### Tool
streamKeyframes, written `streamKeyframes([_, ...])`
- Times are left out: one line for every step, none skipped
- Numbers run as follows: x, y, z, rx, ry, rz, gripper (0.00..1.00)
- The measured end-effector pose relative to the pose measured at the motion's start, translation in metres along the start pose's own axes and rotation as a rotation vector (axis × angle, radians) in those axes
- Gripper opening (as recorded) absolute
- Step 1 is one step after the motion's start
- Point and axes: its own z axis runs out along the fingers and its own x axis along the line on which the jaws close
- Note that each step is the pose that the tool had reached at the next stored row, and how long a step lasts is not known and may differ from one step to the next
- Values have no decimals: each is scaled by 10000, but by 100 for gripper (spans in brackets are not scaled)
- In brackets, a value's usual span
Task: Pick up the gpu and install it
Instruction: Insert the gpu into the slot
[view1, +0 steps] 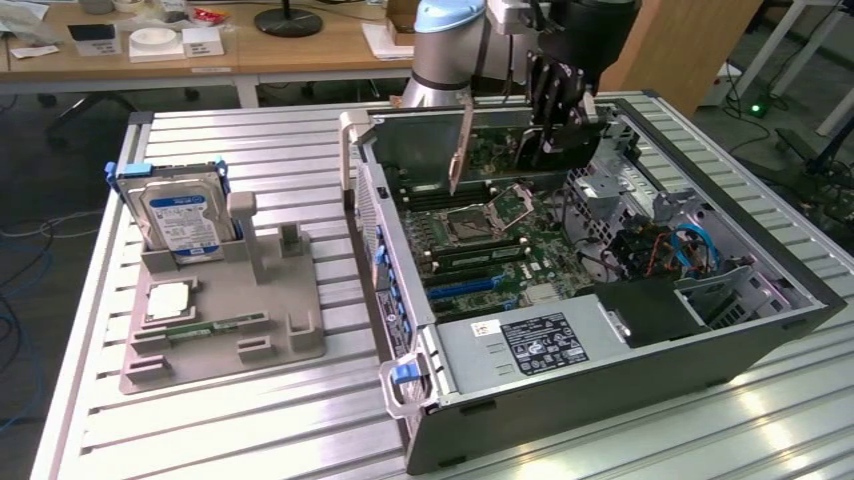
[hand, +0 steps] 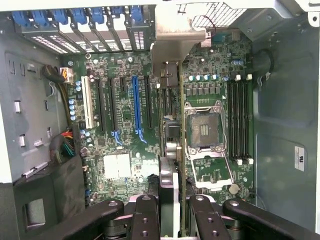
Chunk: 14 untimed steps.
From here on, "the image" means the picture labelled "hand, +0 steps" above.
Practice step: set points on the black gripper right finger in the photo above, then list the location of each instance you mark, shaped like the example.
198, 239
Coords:
210, 220

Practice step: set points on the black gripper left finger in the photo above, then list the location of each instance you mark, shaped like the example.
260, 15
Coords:
145, 220

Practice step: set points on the round coin battery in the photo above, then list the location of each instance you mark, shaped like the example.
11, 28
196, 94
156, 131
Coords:
234, 188

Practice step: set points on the thin metal locking lever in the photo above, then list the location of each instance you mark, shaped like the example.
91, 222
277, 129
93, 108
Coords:
230, 170

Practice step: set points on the silver chipset heatsink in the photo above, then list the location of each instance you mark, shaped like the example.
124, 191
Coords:
117, 166

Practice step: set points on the black plastic shroud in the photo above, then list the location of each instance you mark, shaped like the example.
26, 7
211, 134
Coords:
62, 187

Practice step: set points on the CPU socket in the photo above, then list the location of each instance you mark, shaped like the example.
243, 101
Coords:
205, 130

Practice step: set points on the RAM slot with black latches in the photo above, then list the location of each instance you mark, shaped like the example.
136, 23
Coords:
231, 120
243, 120
170, 102

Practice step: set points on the RAM slot with white latches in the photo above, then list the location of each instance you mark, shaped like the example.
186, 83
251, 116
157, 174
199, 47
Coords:
164, 102
237, 120
248, 120

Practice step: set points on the white sticker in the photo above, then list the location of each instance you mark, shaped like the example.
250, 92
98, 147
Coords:
299, 158

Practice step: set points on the green motherboard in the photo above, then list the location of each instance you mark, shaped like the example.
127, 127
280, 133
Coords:
125, 112

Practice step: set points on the white expansion slot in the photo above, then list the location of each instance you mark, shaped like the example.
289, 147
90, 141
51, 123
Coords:
87, 102

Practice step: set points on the short black expansion slot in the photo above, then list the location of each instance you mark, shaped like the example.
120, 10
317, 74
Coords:
122, 85

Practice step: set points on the black open PC case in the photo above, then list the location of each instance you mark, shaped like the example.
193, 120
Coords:
282, 100

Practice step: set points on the white power connector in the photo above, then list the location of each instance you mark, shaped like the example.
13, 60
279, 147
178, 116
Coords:
67, 75

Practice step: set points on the blue card retention clip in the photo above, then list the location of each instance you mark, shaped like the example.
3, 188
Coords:
136, 15
60, 16
78, 15
40, 18
116, 12
98, 15
21, 18

